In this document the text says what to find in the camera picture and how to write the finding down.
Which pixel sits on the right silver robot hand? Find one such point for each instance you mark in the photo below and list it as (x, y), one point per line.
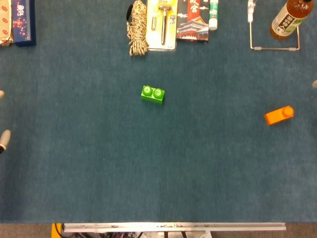
(315, 84)

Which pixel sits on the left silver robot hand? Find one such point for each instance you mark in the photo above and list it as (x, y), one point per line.
(5, 137)

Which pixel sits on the orange toy brick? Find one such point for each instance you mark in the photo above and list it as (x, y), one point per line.
(277, 117)

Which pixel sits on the green toy brick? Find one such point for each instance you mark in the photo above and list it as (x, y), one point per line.
(151, 98)

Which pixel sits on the amber tea bottle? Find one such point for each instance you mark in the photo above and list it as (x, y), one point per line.
(284, 24)

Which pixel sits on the white clip on stand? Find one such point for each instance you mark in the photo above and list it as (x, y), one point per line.
(250, 12)

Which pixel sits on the gold red-patterned package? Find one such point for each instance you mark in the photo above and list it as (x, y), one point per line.
(5, 24)

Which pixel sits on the navy blue floral box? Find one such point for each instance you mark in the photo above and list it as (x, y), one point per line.
(22, 24)

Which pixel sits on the white green tube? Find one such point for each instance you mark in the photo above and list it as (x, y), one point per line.
(213, 17)

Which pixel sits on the black red palace-print box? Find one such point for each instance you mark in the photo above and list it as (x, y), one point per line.
(193, 27)

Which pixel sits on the blue table cloth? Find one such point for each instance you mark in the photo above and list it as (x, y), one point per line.
(173, 161)

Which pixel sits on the razor in yellow blister pack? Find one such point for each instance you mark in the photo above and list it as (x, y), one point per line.
(154, 37)

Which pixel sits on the yellow frame part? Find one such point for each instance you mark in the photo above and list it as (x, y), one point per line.
(55, 230)

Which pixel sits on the aluminium rail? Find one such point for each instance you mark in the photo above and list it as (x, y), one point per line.
(173, 226)

